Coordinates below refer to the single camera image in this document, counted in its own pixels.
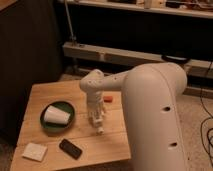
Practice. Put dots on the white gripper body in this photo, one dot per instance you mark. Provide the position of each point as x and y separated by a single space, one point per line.
95 107

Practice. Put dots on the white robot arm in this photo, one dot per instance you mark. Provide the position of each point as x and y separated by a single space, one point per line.
148 94

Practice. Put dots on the orange red small object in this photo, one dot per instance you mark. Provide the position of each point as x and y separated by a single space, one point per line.
108 98

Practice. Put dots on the white paper cup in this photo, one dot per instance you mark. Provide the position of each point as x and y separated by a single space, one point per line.
56 115

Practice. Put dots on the wooden table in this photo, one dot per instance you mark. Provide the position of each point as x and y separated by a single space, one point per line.
110 146

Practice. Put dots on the black smartphone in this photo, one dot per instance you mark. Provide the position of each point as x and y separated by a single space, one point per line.
70 148

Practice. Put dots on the grey metal pole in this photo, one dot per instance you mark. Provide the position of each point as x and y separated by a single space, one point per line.
72 36

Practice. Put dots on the white square sponge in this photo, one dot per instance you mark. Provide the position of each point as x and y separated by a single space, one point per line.
34 151

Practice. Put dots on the long grey shelf beam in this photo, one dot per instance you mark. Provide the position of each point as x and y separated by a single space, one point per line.
105 54

